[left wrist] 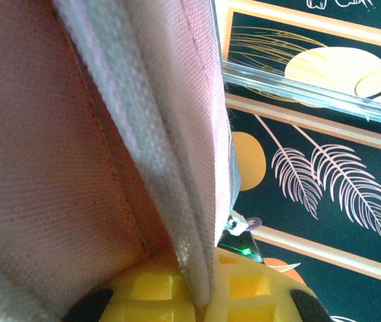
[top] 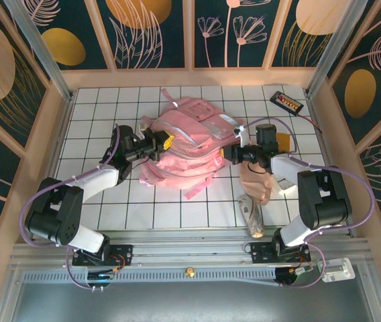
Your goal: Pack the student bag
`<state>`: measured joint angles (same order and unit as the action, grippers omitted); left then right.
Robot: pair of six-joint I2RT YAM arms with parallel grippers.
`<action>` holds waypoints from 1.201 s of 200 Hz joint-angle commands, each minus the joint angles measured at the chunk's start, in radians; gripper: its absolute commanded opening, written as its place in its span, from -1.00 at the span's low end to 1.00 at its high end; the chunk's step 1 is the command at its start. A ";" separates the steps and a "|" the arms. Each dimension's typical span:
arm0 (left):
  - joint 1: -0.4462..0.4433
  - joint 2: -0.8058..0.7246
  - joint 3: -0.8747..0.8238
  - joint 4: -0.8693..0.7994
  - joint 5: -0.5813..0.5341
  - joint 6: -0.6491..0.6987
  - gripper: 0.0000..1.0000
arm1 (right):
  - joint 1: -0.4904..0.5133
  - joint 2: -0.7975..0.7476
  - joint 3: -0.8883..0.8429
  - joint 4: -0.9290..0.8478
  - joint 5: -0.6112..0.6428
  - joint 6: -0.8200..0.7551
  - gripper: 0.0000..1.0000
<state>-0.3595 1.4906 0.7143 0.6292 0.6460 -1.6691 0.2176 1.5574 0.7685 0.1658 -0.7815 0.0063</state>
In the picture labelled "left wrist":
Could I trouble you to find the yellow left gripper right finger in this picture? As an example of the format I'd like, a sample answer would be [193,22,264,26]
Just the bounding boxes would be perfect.
[207,246,332,322]

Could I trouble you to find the aluminium frame post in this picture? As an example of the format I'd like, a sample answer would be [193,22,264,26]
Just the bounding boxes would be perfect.
[222,60,381,130]

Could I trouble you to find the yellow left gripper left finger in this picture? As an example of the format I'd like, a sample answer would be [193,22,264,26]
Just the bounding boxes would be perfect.
[64,251,205,322]

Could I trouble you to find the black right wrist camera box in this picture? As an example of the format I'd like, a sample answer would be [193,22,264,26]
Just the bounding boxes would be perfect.
[222,216,264,264]

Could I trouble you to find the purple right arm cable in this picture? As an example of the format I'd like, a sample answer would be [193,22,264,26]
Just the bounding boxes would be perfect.
[246,217,264,231]

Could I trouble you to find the pink student backpack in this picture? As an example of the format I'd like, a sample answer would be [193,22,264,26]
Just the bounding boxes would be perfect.
[0,0,241,322]

